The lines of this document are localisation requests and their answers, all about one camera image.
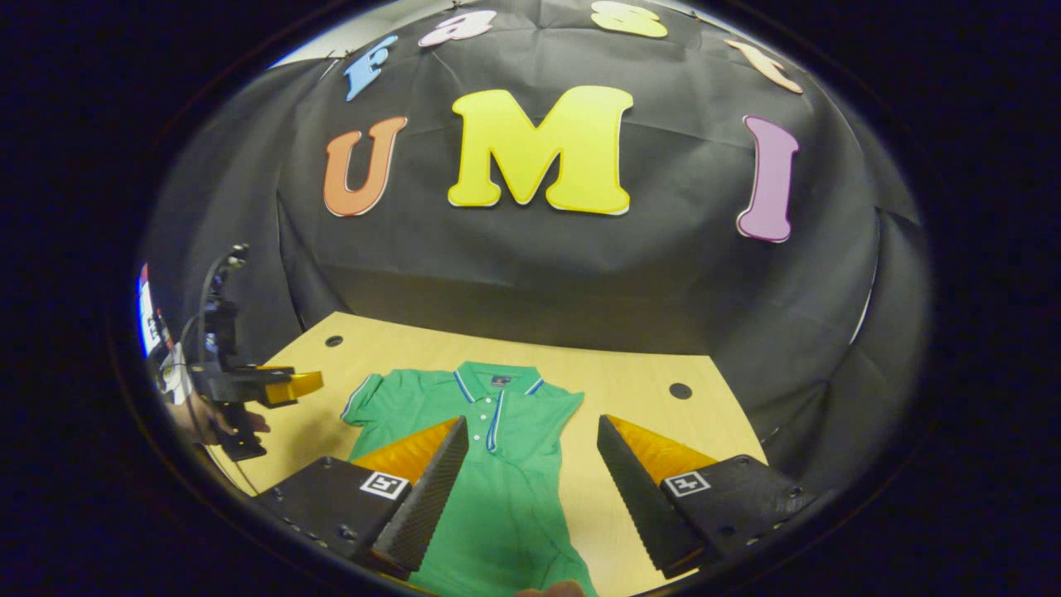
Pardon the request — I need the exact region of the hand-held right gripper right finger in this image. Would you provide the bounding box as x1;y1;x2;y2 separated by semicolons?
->
597;415;817;580

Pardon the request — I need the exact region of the green T-shirt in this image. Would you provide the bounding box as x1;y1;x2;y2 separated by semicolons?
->
342;361;598;597

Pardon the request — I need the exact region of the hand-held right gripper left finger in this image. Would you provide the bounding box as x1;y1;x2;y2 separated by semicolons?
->
253;416;470;580

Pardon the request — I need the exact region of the bright monitor screen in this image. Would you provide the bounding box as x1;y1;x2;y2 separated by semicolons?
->
137;264;167;357

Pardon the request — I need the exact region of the black backdrop cloth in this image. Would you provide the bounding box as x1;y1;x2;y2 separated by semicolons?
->
141;0;933;498

